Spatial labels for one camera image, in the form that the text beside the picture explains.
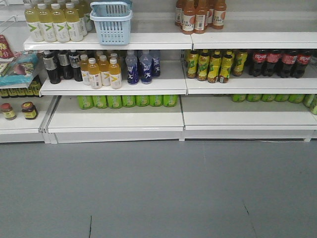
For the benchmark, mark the coke plastic bottle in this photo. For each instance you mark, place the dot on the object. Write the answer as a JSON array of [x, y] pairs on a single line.
[[302, 61], [288, 60]]

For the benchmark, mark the white shelf board middle left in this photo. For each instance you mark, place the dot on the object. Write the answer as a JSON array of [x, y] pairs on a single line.
[[156, 87]]

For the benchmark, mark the white shelf board upper right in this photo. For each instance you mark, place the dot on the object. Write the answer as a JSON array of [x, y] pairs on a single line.
[[255, 40]]

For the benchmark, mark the pale green drink bottle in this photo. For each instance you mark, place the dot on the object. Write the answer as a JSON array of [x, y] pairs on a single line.
[[73, 22], [46, 23], [59, 23], [32, 20]]

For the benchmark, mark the blue sports drink bottle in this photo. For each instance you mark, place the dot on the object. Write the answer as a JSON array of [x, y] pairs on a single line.
[[146, 65], [132, 68]]

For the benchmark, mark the yellow lemon tea bottle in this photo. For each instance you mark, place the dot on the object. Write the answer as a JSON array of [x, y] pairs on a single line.
[[214, 66], [225, 68]]

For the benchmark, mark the dark drink bottle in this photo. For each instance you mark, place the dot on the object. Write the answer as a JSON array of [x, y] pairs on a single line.
[[50, 63]]

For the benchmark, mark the orange juice bottle white label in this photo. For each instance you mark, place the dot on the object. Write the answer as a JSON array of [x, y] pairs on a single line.
[[115, 74], [94, 74]]

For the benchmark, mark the orange tea bottle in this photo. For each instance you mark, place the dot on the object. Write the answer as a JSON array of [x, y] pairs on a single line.
[[188, 17], [200, 17]]

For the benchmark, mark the light blue plastic basket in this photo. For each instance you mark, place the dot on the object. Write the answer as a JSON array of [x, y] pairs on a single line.
[[112, 20]]

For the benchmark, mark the sauce jar red lid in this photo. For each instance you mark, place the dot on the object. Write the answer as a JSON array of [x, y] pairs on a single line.
[[29, 110], [8, 111]]

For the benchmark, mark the white shelf board upper left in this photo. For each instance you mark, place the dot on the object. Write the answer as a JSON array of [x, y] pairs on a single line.
[[138, 41]]

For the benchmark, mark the orange tea bottle C100 label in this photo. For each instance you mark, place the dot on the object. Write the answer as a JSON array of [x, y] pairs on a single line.
[[219, 14]]

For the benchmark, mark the orange tea bottle front left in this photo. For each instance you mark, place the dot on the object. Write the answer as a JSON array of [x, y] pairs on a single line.
[[188, 17]]

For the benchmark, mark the orange tea bottle front right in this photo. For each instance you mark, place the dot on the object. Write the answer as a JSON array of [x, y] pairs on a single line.
[[200, 17]]

